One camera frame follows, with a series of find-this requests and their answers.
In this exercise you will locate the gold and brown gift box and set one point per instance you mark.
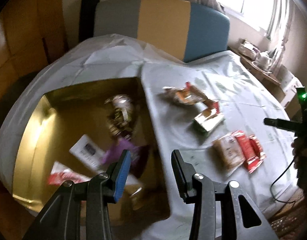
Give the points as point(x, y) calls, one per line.
point(57, 122)

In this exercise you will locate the wooden side table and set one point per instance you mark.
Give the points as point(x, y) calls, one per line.
point(269, 81)

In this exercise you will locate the black and gold snack packet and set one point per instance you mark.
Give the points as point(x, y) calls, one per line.
point(120, 116)

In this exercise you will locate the black chair back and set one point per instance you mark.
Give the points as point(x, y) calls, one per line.
point(87, 19)

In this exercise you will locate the white sachet with black label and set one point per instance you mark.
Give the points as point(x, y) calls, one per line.
point(89, 153)

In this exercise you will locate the light blue patterned tablecloth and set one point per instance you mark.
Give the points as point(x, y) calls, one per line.
point(242, 99)

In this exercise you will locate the white cardboard box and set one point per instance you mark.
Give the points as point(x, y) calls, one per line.
point(289, 83)

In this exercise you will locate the clear orange snack packet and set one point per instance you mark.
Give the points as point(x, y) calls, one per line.
point(181, 96)

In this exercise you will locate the right side curtain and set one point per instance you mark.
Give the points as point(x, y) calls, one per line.
point(279, 30)

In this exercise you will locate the grey yellow blue sofa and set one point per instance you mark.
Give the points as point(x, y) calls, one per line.
point(188, 31)

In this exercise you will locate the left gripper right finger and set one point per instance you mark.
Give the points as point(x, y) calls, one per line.
point(240, 216)

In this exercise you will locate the large red snack packet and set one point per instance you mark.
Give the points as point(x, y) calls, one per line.
point(252, 162)

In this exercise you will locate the purple snack packet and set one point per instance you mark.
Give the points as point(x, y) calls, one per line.
point(113, 154)

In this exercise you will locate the red white round-logo packet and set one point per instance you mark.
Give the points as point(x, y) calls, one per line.
point(61, 173)

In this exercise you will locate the beige pastry packet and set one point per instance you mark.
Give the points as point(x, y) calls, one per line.
point(229, 151)

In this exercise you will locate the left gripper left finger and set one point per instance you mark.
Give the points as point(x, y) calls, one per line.
point(60, 217)

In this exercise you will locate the white teapot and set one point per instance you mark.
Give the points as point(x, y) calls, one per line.
point(263, 59)

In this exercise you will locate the green yellow cracker pack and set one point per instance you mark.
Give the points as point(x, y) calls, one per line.
point(208, 120)

